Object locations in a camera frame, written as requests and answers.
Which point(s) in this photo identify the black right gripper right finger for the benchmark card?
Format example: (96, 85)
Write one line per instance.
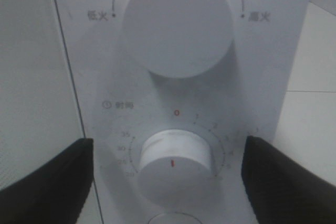
(282, 191)

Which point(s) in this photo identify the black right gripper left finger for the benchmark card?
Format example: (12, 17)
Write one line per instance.
(54, 193)

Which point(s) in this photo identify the white timer knob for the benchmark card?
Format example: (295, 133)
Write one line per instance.
(175, 166)

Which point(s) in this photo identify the round white door button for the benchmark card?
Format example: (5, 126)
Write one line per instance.
(174, 218)

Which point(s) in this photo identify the white microwave oven body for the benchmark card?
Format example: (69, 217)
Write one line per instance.
(122, 104)

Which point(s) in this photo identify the white upper power knob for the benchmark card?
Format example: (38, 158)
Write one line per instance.
(177, 38)

